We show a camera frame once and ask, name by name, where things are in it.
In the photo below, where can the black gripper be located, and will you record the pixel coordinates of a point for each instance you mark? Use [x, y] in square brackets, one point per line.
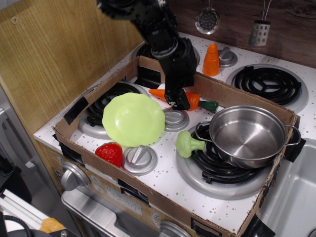
[177, 76]

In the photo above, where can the orange toy carrot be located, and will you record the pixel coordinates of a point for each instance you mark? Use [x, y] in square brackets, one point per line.
[194, 100]

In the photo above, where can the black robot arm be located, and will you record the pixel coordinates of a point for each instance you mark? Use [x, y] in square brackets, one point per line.
[158, 27]

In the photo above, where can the light green plastic plate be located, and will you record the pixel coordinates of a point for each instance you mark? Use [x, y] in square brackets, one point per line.
[133, 119]

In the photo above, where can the silver centre stove knob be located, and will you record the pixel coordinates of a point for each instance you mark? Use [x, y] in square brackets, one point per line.
[175, 120]

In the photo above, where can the silver stove knob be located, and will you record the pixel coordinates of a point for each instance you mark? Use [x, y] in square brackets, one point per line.
[175, 120]
[227, 58]
[139, 161]

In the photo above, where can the orange toy cone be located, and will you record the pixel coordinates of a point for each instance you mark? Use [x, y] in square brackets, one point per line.
[211, 65]

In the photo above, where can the brown cardboard fence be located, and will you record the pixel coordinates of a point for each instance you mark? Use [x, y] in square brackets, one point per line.
[163, 193]

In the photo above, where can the silver back stove knob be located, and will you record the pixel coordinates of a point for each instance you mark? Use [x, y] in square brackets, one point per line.
[227, 58]

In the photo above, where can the green toy broccoli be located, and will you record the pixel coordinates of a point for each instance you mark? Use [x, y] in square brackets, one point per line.
[185, 144]

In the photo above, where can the hanging metal strainer ladle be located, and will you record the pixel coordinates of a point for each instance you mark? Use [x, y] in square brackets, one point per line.
[208, 20]

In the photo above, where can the stainless steel pot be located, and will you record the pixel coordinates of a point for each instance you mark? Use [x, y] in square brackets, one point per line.
[246, 136]

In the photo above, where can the silver front stove knob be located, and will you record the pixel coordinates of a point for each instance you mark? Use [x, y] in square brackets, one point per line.
[139, 161]

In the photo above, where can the front right black burner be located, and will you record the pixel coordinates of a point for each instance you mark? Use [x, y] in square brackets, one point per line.
[208, 174]

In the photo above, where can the hanging metal grater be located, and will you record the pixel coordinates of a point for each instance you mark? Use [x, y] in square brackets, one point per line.
[260, 29]

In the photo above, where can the red toy strawberry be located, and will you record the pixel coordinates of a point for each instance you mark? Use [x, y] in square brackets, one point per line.
[111, 152]

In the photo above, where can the front left black burner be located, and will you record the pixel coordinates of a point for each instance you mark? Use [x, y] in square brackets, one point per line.
[90, 121]

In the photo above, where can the back right black burner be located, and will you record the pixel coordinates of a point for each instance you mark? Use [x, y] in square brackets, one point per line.
[274, 83]

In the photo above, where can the silver oven knob left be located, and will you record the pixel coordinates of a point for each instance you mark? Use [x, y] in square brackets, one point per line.
[73, 177]

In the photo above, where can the silver oven knob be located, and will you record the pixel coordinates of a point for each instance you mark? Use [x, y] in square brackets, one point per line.
[169, 229]
[73, 177]

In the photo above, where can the silver oven knob right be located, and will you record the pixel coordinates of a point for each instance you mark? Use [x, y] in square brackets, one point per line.
[169, 229]

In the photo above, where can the silver toy sink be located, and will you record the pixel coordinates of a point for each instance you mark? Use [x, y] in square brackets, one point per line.
[289, 209]

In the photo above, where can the silver oven door handle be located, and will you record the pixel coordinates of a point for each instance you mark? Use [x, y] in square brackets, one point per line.
[104, 217]

